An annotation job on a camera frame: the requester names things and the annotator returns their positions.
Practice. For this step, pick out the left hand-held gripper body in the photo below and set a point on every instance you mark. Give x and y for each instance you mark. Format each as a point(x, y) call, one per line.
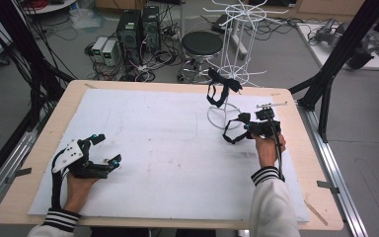
point(70, 156)

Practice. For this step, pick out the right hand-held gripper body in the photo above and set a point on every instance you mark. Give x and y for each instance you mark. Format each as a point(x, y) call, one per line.
point(266, 128)

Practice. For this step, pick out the person's right hand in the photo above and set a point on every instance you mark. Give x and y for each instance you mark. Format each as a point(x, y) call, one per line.
point(266, 151)

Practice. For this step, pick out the person's left hand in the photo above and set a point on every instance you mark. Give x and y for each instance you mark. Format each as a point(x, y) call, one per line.
point(77, 194)

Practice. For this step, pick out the white foam mat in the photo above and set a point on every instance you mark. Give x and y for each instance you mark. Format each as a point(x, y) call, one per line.
point(161, 148)

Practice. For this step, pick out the metal table clip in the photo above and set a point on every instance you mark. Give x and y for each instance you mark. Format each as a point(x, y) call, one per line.
point(18, 173)
point(327, 186)

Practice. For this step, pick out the black round stool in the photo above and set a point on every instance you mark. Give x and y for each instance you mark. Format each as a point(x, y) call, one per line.
point(202, 42)

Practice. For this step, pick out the white power supply unit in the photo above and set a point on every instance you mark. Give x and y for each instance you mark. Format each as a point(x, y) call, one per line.
point(110, 52)
point(98, 49)

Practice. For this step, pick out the white floor board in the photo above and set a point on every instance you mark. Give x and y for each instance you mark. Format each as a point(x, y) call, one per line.
point(322, 56)

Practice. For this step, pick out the thin wooden stick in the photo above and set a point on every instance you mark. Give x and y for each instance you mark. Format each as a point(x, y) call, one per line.
point(316, 212)

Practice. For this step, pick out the black computer tower green label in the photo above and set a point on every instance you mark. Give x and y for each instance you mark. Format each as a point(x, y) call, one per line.
point(129, 36)

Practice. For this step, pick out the grey robot device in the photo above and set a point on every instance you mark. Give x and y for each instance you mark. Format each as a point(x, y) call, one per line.
point(329, 31)

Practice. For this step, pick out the clear plastic bag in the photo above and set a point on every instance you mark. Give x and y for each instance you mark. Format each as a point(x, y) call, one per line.
point(85, 18)

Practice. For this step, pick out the aluminium rail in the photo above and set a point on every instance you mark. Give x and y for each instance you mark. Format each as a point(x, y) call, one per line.
point(335, 171)
point(10, 164)

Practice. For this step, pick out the black frame strut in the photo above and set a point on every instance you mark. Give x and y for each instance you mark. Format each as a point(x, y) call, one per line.
point(29, 59)
point(342, 52)

